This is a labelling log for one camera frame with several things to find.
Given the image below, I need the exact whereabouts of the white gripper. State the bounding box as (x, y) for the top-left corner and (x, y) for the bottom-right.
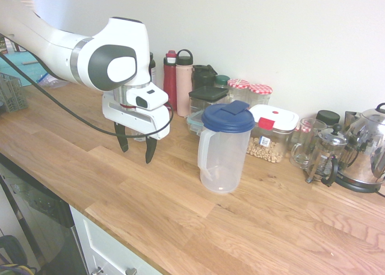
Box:
(101, 94), (171, 165)

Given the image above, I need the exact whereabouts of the blue plastic lid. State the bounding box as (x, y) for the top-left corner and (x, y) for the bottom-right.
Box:
(197, 100), (256, 194)

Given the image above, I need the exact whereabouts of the red water bottle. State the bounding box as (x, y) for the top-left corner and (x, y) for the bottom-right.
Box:
(163, 49), (178, 112)

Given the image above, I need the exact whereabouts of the small clear drinking glass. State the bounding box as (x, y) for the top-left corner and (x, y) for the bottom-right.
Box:
(132, 130), (149, 143)

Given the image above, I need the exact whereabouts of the light blue plastic object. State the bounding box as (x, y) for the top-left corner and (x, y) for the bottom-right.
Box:
(185, 111), (206, 137)

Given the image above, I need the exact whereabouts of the pink bottle black cap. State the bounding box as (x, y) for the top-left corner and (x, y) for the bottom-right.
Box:
(176, 49), (194, 118)

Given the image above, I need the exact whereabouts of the dark glass bottle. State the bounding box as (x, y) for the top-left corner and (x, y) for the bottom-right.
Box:
(149, 52), (158, 86)

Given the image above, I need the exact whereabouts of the square canister black lid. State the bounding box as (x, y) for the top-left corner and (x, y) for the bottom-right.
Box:
(188, 86), (230, 116)

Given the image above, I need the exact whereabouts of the black shaker bottle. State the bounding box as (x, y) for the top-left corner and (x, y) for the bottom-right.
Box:
(191, 64), (218, 91)

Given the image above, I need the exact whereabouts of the clear plastic bag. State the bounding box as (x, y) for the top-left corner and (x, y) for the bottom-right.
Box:
(36, 74), (69, 90)

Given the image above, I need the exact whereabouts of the jar with green lid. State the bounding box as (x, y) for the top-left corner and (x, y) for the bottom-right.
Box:
(214, 75), (232, 91)

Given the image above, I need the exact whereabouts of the white cabinet drawer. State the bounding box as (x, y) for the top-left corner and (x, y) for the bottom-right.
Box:
(69, 204), (165, 275)

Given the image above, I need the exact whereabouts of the glass jar red gingham lid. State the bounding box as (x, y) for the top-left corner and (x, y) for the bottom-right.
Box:
(248, 84), (274, 109)
(293, 120), (314, 134)
(227, 78), (251, 103)

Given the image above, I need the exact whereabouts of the black dishwasher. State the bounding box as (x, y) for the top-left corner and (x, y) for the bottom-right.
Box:
(0, 154), (88, 275)

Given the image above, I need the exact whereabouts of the grey plastic cutlery basket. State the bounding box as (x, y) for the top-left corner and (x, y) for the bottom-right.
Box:
(0, 72), (30, 113)

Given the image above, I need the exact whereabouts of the cereal container white lid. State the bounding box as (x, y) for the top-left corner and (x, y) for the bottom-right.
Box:
(246, 104), (300, 164)

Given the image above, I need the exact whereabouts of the clear glass mug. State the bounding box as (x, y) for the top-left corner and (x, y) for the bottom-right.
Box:
(289, 117), (328, 170)

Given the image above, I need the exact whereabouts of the glass French press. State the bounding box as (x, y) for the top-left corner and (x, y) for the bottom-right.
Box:
(305, 123), (350, 188)

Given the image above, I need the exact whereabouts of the jar with black lid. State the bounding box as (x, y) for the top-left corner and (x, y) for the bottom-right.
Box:
(315, 110), (341, 128)

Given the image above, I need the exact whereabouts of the shiny steel electric kettle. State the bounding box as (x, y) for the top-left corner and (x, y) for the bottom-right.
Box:
(335, 102), (385, 194)

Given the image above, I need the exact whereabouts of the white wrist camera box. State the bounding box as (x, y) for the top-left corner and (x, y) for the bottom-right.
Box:
(126, 87), (170, 111)

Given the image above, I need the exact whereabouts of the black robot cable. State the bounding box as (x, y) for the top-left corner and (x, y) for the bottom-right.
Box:
(0, 54), (174, 137)

